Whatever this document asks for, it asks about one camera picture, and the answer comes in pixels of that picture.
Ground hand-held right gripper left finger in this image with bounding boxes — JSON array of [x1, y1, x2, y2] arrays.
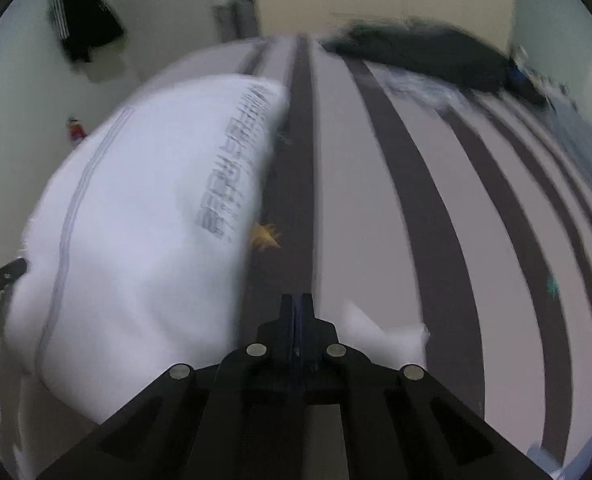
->
[[36, 294, 304, 480]]

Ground dark navy jacket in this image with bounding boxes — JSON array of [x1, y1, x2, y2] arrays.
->
[[321, 19, 512, 93]]

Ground black jacket with blue lining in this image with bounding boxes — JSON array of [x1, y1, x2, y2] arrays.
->
[[496, 55, 552, 108]]

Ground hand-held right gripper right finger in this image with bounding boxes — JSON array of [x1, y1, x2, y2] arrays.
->
[[296, 292, 552, 480]]

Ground white door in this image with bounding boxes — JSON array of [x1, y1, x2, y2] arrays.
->
[[141, 0, 254, 61]]

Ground black hanging jacket white stripes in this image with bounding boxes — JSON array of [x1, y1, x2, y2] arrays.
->
[[48, 0, 126, 63]]

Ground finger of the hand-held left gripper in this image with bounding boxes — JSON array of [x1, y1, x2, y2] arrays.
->
[[0, 257, 29, 311]]

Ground bed with striped star sheet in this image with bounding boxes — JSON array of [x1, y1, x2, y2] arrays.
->
[[0, 35, 592, 480]]

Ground white sports jacket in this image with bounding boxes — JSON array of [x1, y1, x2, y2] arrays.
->
[[6, 74, 431, 426]]

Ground aluminium ribbed case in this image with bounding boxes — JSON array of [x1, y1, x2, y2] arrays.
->
[[213, 0, 259, 41]]

